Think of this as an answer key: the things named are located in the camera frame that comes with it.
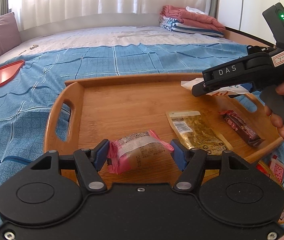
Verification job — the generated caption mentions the pink cake packet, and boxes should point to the pink cake packet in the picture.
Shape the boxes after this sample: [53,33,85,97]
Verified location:
[107,130,174,174]

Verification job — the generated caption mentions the white snack packet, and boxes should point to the white snack packet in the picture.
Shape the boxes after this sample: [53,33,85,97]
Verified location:
[181,77,249,97]

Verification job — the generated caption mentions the small red square packet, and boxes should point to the small red square packet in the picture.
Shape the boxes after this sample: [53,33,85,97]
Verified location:
[269,154,284,184]

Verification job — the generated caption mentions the red snack bag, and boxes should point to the red snack bag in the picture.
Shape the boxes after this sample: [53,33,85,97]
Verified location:
[255,160,284,189]

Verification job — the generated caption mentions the gold snack packet in tray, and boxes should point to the gold snack packet in tray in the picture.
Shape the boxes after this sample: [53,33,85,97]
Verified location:
[166,111,233,155]

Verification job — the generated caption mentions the wooden serving tray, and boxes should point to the wooden serving tray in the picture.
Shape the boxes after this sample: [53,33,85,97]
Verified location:
[44,73,284,190]

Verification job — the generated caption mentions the dark red chocolate bar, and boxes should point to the dark red chocolate bar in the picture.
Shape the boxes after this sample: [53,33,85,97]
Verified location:
[219,110,264,147]

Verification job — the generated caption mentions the folded red and striped blankets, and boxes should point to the folded red and striped blankets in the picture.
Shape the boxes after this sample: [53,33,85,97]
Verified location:
[159,5,226,37]

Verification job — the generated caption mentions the blue checked bed sheet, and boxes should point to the blue checked bed sheet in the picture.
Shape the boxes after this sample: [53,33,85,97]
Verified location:
[0,42,284,233]

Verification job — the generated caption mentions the red plastic tray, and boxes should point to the red plastic tray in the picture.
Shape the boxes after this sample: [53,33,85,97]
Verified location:
[0,60,25,87]

